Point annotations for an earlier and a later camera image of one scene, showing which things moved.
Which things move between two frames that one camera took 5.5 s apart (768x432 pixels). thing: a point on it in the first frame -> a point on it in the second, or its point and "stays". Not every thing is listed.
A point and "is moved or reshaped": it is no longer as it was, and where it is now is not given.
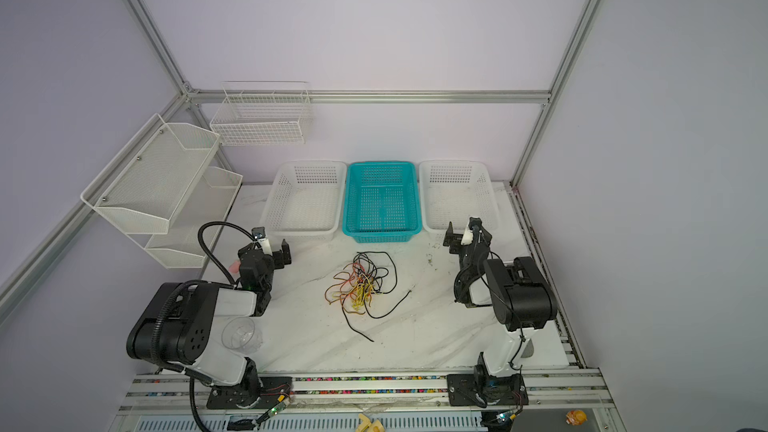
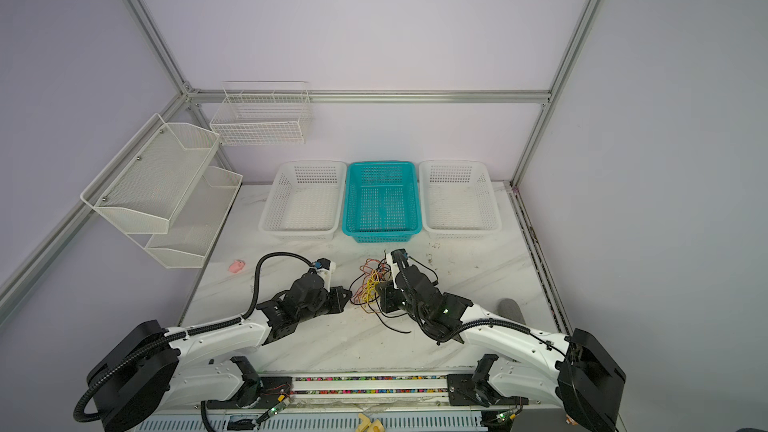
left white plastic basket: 305,202 stays
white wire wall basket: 262,113 stays
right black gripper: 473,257 -> 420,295
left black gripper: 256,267 -> 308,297
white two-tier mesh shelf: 162,191 stays
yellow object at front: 366,425 stays
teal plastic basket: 381,202 stays
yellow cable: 361,293 is moved or reshaped
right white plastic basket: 454,191 stays
